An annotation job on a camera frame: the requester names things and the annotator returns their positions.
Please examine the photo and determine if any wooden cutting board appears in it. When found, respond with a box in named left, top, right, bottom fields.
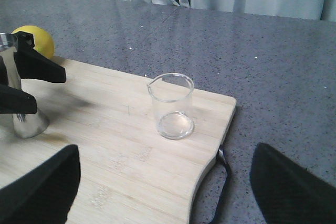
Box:
left=1, top=57, right=236, bottom=223

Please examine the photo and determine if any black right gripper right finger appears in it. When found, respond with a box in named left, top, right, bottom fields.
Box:
left=250, top=143, right=335, bottom=223

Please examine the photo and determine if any yellow lemon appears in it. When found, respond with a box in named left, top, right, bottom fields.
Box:
left=12, top=25, right=55, bottom=59

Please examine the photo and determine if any steel double jigger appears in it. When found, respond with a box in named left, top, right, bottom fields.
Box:
left=1, top=33, right=49, bottom=138

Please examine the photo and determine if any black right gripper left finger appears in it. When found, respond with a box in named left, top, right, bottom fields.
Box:
left=1, top=145, right=80, bottom=223

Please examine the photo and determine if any clear glass beaker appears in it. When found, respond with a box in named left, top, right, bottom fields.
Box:
left=147, top=73, right=194, bottom=140

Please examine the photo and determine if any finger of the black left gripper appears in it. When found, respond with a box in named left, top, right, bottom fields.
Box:
left=13, top=31, right=66, bottom=83
left=1, top=84, right=37, bottom=114

